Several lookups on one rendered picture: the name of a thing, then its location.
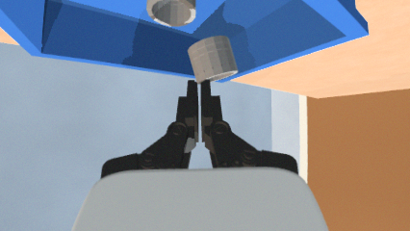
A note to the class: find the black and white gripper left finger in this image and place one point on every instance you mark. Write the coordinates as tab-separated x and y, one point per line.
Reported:
171	151

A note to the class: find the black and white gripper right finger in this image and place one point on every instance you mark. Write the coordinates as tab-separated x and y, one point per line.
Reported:
226	148

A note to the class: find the blue crate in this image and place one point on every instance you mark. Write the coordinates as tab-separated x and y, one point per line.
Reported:
120	33

